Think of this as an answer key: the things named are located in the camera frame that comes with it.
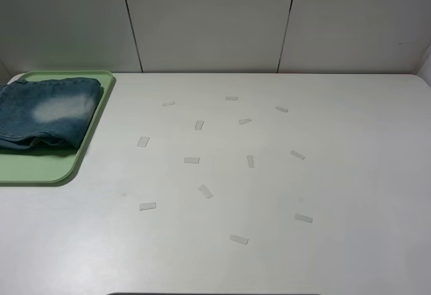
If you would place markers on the clear tape strip mid left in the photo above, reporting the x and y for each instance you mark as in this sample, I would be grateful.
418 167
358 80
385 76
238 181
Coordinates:
143 141

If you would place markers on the clear tape strip upper centre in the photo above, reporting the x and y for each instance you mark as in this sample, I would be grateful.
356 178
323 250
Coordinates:
244 121

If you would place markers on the clear tape strip top right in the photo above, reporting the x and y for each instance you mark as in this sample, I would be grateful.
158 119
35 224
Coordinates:
282 109

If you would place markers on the light green plastic tray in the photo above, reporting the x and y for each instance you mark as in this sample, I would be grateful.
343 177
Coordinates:
54 166

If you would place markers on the clear tape strip lower right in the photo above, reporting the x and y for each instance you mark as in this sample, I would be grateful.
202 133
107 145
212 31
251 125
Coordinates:
303 218

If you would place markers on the clear tape strip upper right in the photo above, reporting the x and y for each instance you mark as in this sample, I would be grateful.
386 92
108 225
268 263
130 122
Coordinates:
298 155

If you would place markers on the clear tape strip top left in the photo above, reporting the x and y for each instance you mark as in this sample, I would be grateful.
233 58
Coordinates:
171 103

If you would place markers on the clear tape strip upright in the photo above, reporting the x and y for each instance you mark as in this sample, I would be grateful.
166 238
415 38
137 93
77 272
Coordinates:
250 160
199 125

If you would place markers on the children's blue denim shorts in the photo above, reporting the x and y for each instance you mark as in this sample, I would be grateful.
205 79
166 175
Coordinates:
51 113

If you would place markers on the clear tape strip middle upright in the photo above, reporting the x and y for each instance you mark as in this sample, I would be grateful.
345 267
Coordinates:
250 160

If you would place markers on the clear tape strip upright centre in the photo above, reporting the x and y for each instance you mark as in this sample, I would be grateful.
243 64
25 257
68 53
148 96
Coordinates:
199 125

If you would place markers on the clear tape strip centre left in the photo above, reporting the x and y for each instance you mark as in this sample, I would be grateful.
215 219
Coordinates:
191 160

